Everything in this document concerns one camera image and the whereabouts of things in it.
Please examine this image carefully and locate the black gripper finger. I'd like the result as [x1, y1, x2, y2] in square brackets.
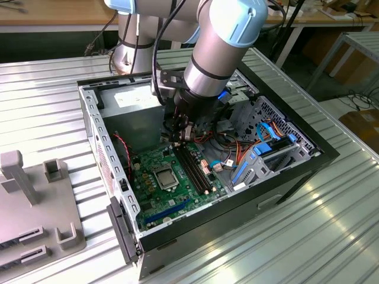
[171, 115, 196, 146]

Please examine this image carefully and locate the silver CPU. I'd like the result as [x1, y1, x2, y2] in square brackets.
[159, 171, 176, 189]

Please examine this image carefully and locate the metal socket cover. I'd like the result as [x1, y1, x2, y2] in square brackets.
[152, 167, 181, 192]

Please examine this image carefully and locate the black RAM slot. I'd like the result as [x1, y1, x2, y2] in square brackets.
[181, 146, 210, 196]
[185, 145, 214, 194]
[173, 147, 202, 198]
[177, 146, 206, 197]

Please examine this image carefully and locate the grey metal drive cage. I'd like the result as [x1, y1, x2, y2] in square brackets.
[220, 70, 261, 131]

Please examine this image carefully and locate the grey power supply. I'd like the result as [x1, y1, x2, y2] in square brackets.
[99, 83, 166, 154]

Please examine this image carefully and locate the green motherboard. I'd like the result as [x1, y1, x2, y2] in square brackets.
[133, 141, 230, 234]

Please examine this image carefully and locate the grey metal disk bay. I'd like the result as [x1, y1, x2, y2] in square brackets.
[229, 141, 317, 193]

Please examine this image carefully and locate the blue expansion slot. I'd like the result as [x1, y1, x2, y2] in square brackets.
[144, 198, 192, 225]

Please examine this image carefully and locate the hard disk in blue carrier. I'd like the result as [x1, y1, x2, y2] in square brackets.
[253, 134, 298, 162]

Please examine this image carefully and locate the black PC case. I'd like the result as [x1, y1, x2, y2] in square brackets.
[76, 60, 341, 282]

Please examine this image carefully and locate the black plastic case bezel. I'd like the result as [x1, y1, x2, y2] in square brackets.
[105, 196, 140, 265]

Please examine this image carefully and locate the white box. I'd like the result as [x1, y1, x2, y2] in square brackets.
[268, 4, 304, 18]

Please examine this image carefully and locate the wooden desk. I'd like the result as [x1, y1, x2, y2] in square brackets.
[0, 0, 379, 69]

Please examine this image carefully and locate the brown cardboard box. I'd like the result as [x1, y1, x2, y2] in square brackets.
[339, 108, 379, 150]
[301, 29, 379, 87]

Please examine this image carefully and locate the grey parts rack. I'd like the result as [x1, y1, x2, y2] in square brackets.
[0, 150, 87, 276]

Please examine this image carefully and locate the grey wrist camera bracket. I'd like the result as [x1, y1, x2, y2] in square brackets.
[150, 67, 186, 104]

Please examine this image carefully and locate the thin blue wire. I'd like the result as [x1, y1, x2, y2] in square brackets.
[208, 159, 225, 172]

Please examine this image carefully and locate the orange yellow wire bundle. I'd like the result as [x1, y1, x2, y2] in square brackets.
[266, 118, 288, 140]
[189, 130, 257, 166]

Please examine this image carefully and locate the red black twisted wire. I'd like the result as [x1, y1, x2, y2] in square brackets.
[113, 133, 133, 181]

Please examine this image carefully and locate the brown square base plate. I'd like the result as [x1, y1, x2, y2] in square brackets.
[108, 50, 155, 75]

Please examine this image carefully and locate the blue plastic rail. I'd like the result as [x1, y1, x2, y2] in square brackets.
[230, 162, 249, 187]

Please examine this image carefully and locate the flat blue wire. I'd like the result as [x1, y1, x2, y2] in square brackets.
[256, 121, 282, 146]

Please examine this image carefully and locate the metal frame table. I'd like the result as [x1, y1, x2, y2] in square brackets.
[306, 31, 379, 95]

